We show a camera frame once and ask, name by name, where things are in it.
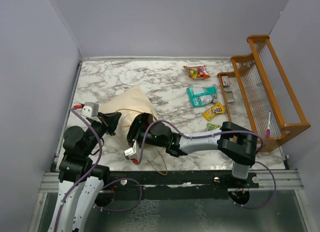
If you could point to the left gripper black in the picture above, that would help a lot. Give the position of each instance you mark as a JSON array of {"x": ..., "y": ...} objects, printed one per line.
[{"x": 111, "y": 120}]

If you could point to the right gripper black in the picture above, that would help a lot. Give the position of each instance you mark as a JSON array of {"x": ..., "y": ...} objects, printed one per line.
[{"x": 134, "y": 129}]

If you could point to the beige paper bag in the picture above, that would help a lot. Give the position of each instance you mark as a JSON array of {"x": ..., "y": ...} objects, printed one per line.
[{"x": 130, "y": 104}]

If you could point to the light green snack packet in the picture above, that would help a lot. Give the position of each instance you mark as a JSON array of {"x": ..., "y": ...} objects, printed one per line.
[{"x": 212, "y": 127}]

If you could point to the teal snack packet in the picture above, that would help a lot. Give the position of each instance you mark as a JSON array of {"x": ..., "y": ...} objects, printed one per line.
[{"x": 202, "y": 96}]

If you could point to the yellow candy bag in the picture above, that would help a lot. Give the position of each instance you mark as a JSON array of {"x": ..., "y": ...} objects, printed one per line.
[{"x": 213, "y": 111}]

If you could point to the orange colourful candy bag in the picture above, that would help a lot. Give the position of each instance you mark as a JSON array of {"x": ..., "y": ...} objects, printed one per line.
[{"x": 197, "y": 72}]

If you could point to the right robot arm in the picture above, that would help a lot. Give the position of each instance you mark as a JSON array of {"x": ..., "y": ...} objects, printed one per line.
[{"x": 236, "y": 142}]

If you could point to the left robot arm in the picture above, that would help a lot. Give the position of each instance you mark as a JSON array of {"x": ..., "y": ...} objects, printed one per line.
[{"x": 80, "y": 179}]

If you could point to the small grey card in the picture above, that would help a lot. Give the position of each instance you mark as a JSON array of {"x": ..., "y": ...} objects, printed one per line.
[{"x": 230, "y": 97}]

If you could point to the small red white box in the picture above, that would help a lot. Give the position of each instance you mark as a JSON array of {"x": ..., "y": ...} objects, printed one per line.
[{"x": 225, "y": 81}]

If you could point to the wooden tiered rack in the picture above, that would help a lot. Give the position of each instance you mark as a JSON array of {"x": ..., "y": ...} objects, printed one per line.
[{"x": 264, "y": 87}]

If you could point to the pink white marker pen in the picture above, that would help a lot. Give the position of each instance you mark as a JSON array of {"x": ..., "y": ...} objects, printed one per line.
[{"x": 268, "y": 128}]

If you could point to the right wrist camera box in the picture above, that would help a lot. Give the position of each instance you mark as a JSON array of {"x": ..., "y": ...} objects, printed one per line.
[{"x": 133, "y": 153}]

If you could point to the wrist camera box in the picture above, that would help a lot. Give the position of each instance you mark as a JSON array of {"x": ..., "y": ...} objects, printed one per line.
[
  {"x": 88, "y": 109},
  {"x": 133, "y": 153}
]

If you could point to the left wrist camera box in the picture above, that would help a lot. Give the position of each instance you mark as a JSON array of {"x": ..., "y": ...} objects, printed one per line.
[{"x": 88, "y": 109}]

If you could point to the black front frame bar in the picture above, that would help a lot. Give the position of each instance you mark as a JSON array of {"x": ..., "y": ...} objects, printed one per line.
[{"x": 183, "y": 185}]

